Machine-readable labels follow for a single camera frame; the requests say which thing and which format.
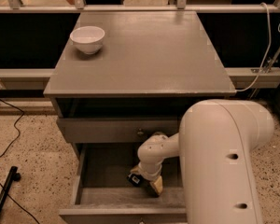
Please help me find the white ceramic bowl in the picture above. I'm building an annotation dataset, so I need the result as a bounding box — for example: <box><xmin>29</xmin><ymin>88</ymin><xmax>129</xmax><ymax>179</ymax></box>
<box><xmin>70</xmin><ymin>26</ymin><xmax>105</xmax><ymax>54</ymax></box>

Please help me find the black stand leg with wheel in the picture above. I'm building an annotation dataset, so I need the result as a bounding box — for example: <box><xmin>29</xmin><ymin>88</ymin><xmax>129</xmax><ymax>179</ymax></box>
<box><xmin>0</xmin><ymin>166</ymin><xmax>21</xmax><ymax>213</ymax></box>

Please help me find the round brass drawer knob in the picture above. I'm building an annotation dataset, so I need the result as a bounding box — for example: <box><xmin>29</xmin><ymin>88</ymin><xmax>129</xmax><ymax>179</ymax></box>
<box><xmin>136</xmin><ymin>129</ymin><xmax>145</xmax><ymax>137</ymax></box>

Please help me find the open grey middle drawer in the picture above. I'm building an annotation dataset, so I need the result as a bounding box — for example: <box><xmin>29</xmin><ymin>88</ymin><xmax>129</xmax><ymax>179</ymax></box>
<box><xmin>59</xmin><ymin>143</ymin><xmax>187</xmax><ymax>224</ymax></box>

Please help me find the closed grey top drawer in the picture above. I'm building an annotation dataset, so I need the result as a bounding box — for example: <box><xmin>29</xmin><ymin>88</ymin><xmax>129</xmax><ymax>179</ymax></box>
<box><xmin>57</xmin><ymin>117</ymin><xmax>179</xmax><ymax>144</ymax></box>

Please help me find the black floor cable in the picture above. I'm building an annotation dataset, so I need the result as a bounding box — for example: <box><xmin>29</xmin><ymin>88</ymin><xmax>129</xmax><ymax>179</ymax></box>
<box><xmin>0</xmin><ymin>97</ymin><xmax>26</xmax><ymax>159</ymax></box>
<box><xmin>0</xmin><ymin>171</ymin><xmax>41</xmax><ymax>224</ymax></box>

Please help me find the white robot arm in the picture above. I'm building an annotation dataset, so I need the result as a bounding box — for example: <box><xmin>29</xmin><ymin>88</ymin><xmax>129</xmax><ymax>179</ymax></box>
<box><xmin>131</xmin><ymin>99</ymin><xmax>274</xmax><ymax>224</ymax></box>

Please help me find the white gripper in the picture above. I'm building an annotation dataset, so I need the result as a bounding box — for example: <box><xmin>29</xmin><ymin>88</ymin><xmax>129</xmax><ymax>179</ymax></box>
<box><xmin>130</xmin><ymin>162</ymin><xmax>163</xmax><ymax>197</ymax></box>

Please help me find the dark blueberry rxbar wrapper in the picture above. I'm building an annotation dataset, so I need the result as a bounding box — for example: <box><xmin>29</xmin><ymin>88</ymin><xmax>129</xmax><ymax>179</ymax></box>
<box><xmin>127</xmin><ymin>174</ymin><xmax>141</xmax><ymax>187</ymax></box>

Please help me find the aluminium frame rail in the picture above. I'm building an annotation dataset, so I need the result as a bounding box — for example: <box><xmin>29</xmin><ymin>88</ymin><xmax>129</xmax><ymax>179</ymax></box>
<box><xmin>0</xmin><ymin>0</ymin><xmax>280</xmax><ymax>13</ymax></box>

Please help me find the white cable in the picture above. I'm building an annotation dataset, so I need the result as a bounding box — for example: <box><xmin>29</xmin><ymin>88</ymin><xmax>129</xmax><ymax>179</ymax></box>
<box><xmin>235</xmin><ymin>2</ymin><xmax>273</xmax><ymax>93</ymax></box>

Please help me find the grey wooden drawer cabinet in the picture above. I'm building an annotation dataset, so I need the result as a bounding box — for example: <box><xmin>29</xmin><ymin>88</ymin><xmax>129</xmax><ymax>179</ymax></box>
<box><xmin>43</xmin><ymin>10</ymin><xmax>237</xmax><ymax>224</ymax></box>

